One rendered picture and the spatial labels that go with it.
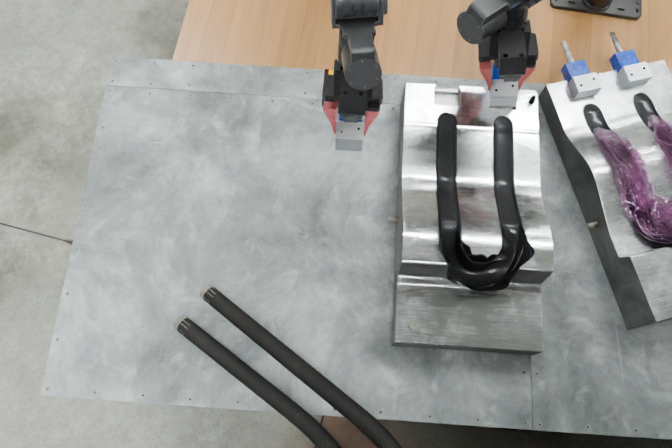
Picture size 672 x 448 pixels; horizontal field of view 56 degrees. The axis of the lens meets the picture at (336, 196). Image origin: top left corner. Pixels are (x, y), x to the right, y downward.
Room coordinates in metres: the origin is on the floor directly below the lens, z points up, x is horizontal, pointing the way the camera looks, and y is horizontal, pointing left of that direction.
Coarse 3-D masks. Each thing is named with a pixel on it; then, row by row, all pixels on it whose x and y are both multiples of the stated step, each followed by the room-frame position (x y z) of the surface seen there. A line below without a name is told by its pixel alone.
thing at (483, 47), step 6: (522, 24) 0.64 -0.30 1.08; (534, 36) 0.65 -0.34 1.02; (480, 42) 0.64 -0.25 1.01; (486, 42) 0.64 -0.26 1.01; (534, 42) 0.64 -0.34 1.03; (480, 48) 0.63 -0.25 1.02; (486, 48) 0.63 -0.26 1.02; (534, 48) 0.62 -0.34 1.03; (480, 54) 0.61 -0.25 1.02; (486, 54) 0.61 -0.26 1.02; (534, 54) 0.60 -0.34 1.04; (480, 60) 0.60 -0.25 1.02
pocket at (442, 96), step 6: (438, 90) 0.62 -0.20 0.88; (444, 90) 0.62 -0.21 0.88; (450, 90) 0.62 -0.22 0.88; (456, 90) 0.62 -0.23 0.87; (438, 96) 0.61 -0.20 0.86; (444, 96) 0.61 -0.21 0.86; (450, 96) 0.61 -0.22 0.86; (456, 96) 0.61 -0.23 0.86; (438, 102) 0.60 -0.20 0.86; (444, 102) 0.60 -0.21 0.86; (450, 102) 0.60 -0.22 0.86; (456, 102) 0.60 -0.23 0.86
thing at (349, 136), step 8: (360, 120) 0.51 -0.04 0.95; (336, 128) 0.49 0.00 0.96; (344, 128) 0.49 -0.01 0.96; (352, 128) 0.49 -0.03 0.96; (360, 128) 0.49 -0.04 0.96; (336, 136) 0.47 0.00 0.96; (344, 136) 0.47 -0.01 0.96; (352, 136) 0.47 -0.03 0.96; (360, 136) 0.47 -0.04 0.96; (336, 144) 0.47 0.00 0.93; (344, 144) 0.47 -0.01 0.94; (352, 144) 0.47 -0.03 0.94; (360, 144) 0.47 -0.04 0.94
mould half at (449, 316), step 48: (432, 96) 0.60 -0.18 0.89; (480, 96) 0.60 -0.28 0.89; (528, 96) 0.60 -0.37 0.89; (432, 144) 0.50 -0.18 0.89; (480, 144) 0.50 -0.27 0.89; (528, 144) 0.50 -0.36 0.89; (432, 192) 0.40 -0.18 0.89; (480, 192) 0.40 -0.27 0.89; (528, 192) 0.40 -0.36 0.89; (432, 240) 0.29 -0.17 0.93; (480, 240) 0.30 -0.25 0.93; (528, 240) 0.30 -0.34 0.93; (432, 288) 0.22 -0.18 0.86; (528, 288) 0.23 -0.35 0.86; (432, 336) 0.14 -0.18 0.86; (480, 336) 0.14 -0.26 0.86; (528, 336) 0.14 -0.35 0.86
